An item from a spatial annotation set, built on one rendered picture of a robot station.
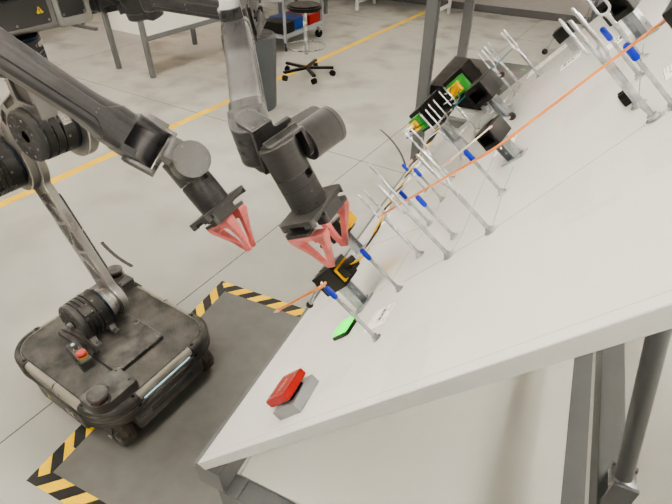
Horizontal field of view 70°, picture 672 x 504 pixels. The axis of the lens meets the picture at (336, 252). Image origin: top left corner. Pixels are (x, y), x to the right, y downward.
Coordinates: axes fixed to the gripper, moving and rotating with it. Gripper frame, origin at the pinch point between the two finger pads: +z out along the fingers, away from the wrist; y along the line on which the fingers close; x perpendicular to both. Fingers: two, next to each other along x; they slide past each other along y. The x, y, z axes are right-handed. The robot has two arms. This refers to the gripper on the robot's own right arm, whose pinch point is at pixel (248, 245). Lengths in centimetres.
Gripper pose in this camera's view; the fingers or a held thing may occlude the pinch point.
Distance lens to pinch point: 87.6
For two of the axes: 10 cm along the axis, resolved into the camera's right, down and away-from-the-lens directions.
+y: 4.8, -6.0, 6.4
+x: -6.6, 2.4, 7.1
